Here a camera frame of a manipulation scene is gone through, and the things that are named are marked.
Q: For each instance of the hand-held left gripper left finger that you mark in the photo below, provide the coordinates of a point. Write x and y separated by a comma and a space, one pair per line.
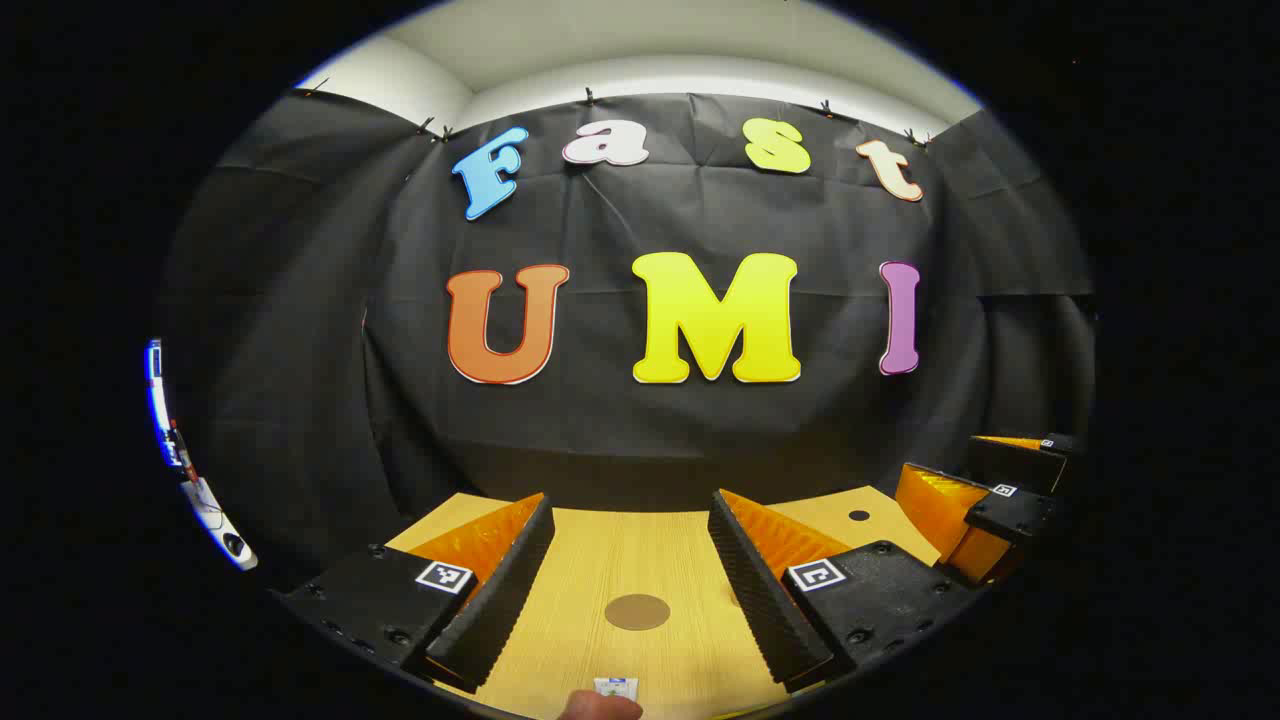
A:
500, 600

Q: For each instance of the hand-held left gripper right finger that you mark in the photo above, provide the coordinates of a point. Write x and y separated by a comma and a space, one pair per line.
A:
760, 600

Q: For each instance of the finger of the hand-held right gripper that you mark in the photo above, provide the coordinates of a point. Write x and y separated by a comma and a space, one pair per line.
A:
1015, 462
1012, 515

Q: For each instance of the round brown coaster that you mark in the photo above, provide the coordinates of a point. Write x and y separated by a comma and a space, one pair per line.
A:
637, 611

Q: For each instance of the white toothpaste tube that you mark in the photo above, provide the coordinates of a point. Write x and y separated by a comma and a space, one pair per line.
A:
615, 686

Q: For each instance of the wooden desktop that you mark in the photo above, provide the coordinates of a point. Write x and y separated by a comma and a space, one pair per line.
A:
620, 560

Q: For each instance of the black backdrop cloth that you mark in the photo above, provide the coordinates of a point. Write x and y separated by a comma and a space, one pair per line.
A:
600, 420

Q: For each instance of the white lit equipment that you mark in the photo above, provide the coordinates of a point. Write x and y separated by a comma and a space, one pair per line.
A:
222, 530

